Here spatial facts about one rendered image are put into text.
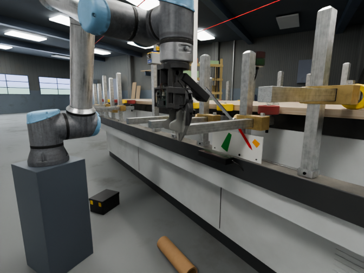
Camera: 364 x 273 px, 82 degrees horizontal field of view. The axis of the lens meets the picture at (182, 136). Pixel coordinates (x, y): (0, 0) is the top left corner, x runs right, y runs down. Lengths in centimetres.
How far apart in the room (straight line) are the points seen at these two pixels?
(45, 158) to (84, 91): 39
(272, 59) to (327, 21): 915
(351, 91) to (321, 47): 15
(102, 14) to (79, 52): 60
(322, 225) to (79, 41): 120
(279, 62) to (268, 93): 940
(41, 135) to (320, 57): 118
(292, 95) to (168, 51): 31
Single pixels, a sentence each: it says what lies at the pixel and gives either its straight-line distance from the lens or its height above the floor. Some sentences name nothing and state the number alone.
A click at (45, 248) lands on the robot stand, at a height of 20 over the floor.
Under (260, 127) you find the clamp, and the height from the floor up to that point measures 83.
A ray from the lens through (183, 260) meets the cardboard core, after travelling 130.
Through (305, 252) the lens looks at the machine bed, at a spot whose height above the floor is 29.
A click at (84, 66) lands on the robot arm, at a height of 108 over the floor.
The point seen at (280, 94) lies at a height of 94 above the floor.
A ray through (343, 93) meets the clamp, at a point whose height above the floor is 95.
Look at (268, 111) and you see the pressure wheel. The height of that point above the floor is 88.
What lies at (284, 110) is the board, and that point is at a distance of 94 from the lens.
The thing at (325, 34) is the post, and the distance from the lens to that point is 73.
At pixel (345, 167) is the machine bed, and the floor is 70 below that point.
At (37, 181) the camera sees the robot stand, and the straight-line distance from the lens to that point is 119.
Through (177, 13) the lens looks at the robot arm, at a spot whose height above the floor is 114.
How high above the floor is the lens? 94
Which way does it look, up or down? 11 degrees down
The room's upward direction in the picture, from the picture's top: straight up
